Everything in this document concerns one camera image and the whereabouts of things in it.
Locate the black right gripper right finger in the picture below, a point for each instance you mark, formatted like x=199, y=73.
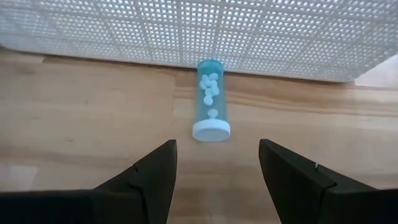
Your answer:
x=292, y=186

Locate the blue vial with white pills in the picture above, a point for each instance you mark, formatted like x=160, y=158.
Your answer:
x=211, y=130

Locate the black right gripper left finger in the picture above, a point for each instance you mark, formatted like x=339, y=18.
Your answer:
x=149, y=193

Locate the large white perforated basket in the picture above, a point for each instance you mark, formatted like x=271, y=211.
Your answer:
x=186, y=31

